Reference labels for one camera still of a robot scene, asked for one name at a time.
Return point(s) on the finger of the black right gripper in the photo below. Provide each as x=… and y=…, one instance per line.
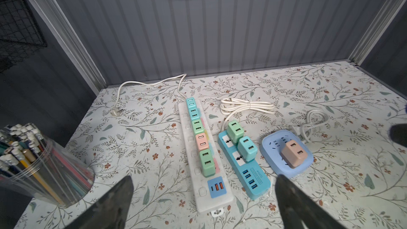
x=398, y=134

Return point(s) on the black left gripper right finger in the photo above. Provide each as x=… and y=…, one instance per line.
x=298, y=210

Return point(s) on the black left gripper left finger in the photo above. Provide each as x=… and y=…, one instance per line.
x=110, y=211

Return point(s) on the teal power strip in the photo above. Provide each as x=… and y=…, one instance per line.
x=250, y=174

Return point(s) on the brown pink plug cube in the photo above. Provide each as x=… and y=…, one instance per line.
x=293, y=154

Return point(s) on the blue square power socket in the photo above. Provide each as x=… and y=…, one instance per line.
x=271, y=147

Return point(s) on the teal plug cube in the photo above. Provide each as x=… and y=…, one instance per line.
x=194, y=113
x=247, y=148
x=191, y=103

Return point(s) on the white multicolour power strip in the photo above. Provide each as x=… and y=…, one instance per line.
x=212, y=194

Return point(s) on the green plug cube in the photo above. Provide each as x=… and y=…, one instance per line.
x=197, y=127
x=235, y=131
x=207, y=163

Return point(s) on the clear cup of pencils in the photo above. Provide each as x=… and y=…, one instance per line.
x=35, y=165

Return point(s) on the black wire mesh basket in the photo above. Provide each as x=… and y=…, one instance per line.
x=21, y=35

